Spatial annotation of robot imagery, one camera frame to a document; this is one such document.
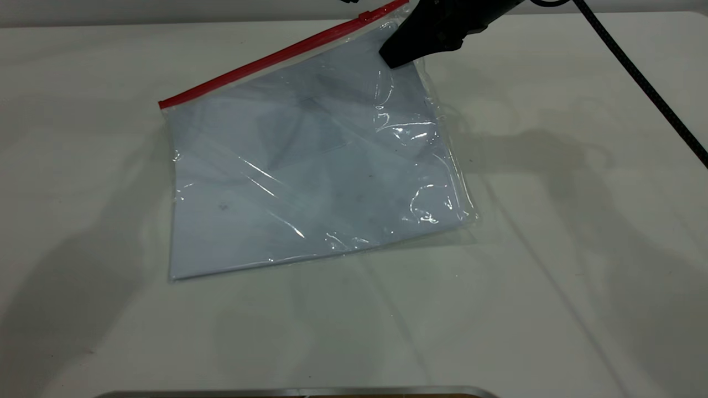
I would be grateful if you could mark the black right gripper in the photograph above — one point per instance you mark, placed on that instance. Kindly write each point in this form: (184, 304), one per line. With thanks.
(489, 11)

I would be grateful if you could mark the white paper stack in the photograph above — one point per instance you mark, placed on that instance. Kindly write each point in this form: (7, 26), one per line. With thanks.
(287, 188)

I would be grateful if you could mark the silver metal frame edge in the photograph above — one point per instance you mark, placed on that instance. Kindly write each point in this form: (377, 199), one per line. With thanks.
(298, 392)

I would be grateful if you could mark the red zipper slider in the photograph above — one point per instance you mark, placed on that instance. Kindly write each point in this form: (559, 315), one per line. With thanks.
(364, 15)

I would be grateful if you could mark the clear plastic bag red zipper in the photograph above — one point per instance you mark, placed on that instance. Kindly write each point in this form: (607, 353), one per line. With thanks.
(249, 67)

